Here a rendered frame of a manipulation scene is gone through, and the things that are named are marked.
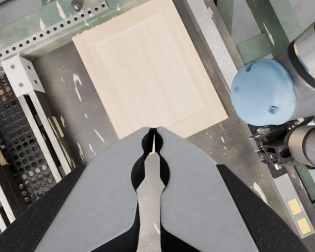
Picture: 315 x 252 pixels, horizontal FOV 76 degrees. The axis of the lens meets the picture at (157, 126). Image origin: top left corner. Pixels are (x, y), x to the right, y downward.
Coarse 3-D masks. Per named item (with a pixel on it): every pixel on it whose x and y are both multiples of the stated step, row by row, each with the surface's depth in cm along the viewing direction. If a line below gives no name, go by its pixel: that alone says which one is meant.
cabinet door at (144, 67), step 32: (160, 0) 70; (96, 32) 71; (128, 32) 71; (160, 32) 71; (96, 64) 71; (128, 64) 71; (160, 64) 71; (192, 64) 70; (128, 96) 71; (160, 96) 70; (192, 96) 70; (128, 128) 70; (192, 128) 70
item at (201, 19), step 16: (192, 0) 68; (192, 16) 70; (208, 16) 68; (208, 32) 68; (208, 48) 69; (224, 48) 68; (224, 64) 68; (224, 80) 68; (288, 192) 67; (288, 208) 67
